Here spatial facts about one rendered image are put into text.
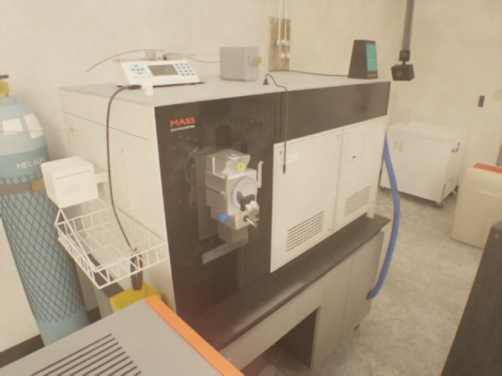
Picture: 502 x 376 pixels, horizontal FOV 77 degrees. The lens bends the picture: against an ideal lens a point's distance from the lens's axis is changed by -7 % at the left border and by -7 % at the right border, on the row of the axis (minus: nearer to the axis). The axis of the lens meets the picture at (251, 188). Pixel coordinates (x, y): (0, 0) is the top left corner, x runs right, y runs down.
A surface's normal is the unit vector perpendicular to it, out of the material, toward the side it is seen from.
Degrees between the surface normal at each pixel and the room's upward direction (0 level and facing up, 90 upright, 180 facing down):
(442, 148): 90
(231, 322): 0
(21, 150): 89
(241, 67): 90
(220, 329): 0
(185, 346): 0
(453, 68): 90
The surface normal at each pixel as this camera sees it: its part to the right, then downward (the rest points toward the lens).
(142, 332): 0.00, -0.93
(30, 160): 0.85, 0.19
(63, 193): 0.70, 0.26
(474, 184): -0.71, 0.17
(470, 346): -0.84, 0.20
